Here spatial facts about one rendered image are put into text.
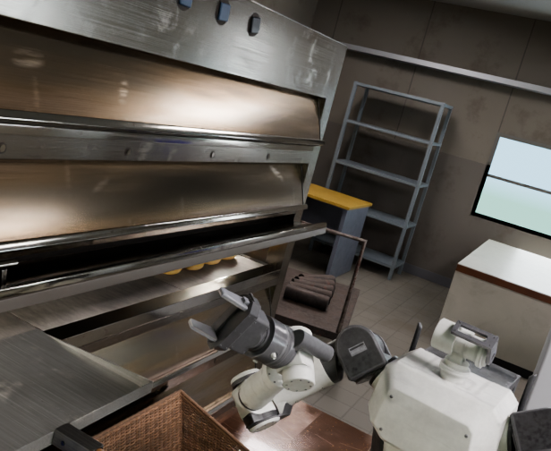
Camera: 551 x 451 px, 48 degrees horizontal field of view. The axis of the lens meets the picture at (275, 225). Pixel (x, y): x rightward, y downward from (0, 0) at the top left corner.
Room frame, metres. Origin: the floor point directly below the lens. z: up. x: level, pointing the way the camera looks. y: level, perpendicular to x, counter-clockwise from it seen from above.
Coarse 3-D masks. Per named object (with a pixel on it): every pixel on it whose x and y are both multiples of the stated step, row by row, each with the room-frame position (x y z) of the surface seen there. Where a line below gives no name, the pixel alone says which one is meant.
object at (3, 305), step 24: (168, 240) 1.75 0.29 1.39; (192, 240) 1.79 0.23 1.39; (216, 240) 1.84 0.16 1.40; (288, 240) 2.09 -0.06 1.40; (24, 264) 1.28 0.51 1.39; (48, 264) 1.31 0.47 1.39; (72, 264) 1.33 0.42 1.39; (96, 264) 1.36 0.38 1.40; (168, 264) 1.47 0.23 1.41; (192, 264) 1.57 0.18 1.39; (72, 288) 1.18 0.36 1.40; (96, 288) 1.24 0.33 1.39; (0, 312) 1.03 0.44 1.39
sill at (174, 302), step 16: (256, 272) 2.33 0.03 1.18; (272, 272) 2.40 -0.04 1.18; (192, 288) 1.97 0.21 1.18; (208, 288) 2.01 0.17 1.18; (240, 288) 2.18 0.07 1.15; (144, 304) 1.73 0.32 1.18; (160, 304) 1.76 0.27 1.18; (176, 304) 1.81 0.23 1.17; (192, 304) 1.90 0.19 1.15; (80, 320) 1.52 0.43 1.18; (96, 320) 1.54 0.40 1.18; (112, 320) 1.57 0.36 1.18; (128, 320) 1.61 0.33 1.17; (144, 320) 1.68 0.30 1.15; (64, 336) 1.41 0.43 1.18; (80, 336) 1.45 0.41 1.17; (96, 336) 1.50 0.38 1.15
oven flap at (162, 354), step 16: (224, 304) 2.15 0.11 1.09; (208, 320) 2.05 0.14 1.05; (144, 336) 1.74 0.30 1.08; (160, 336) 1.80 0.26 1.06; (176, 336) 1.87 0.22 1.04; (192, 336) 1.95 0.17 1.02; (96, 352) 1.55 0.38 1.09; (112, 352) 1.61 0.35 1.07; (128, 352) 1.66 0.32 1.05; (144, 352) 1.73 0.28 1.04; (160, 352) 1.79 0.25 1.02; (176, 352) 1.86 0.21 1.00; (192, 352) 1.94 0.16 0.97; (208, 352) 2.02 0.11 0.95; (224, 352) 2.07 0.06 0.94; (128, 368) 1.65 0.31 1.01; (144, 368) 1.71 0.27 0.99; (160, 368) 1.78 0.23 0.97; (176, 368) 1.85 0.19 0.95; (192, 368) 1.89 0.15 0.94; (160, 384) 1.74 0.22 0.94
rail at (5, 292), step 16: (320, 224) 2.34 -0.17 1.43; (240, 240) 1.79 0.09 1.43; (256, 240) 1.88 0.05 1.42; (160, 256) 1.44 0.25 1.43; (176, 256) 1.50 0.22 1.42; (192, 256) 1.57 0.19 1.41; (80, 272) 1.20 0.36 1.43; (96, 272) 1.24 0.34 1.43; (112, 272) 1.29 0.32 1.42; (0, 288) 1.03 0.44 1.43; (16, 288) 1.06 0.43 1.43; (32, 288) 1.09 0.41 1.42; (48, 288) 1.13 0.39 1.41
